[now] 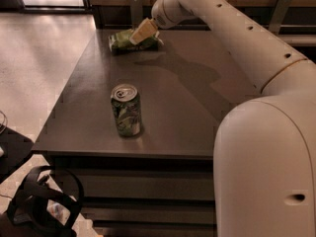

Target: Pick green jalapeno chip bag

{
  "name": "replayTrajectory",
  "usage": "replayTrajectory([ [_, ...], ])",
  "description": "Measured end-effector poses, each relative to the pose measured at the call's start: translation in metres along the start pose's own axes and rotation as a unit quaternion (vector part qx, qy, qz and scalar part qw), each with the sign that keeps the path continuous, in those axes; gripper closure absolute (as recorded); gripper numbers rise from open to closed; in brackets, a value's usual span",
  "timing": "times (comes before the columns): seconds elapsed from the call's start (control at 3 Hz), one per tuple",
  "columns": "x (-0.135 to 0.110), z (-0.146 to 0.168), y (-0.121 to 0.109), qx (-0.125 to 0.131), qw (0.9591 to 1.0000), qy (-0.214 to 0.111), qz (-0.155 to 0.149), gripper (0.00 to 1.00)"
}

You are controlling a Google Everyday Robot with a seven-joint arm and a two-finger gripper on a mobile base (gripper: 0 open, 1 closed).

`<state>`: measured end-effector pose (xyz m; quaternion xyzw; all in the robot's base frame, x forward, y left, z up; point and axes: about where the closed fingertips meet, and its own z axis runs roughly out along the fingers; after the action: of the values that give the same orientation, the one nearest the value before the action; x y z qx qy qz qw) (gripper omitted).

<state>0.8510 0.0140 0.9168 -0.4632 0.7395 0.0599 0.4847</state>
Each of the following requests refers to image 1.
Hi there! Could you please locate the black side table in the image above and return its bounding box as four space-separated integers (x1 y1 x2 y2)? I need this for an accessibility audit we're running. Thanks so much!
0 127 34 184

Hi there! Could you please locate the black headset with straps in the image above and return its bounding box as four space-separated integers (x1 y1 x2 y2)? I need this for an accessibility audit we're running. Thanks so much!
6 166 84 237

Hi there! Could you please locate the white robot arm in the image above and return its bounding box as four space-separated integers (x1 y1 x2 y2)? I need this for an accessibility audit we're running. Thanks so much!
151 0 316 237

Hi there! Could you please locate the metal wall bracket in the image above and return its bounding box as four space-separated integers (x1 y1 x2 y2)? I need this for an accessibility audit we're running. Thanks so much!
129 0 143 28
268 0 292 35

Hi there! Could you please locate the green jalapeno chip bag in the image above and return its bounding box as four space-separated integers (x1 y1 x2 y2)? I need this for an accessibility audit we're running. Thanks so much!
108 29 162 53

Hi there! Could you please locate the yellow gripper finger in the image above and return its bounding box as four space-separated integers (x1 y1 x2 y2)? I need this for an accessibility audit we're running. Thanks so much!
129 18 158 44

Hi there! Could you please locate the green soda can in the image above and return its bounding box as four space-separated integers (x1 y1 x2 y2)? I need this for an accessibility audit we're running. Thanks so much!
111 84 142 137

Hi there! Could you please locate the right metal wall bracket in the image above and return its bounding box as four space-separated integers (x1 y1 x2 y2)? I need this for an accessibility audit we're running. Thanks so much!
268 0 292 35

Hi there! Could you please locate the grey drawer cabinet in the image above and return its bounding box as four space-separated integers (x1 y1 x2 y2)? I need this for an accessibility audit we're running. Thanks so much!
35 31 257 237

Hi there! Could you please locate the left metal wall bracket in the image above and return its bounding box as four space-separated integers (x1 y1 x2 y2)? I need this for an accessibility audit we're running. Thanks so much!
129 0 143 28

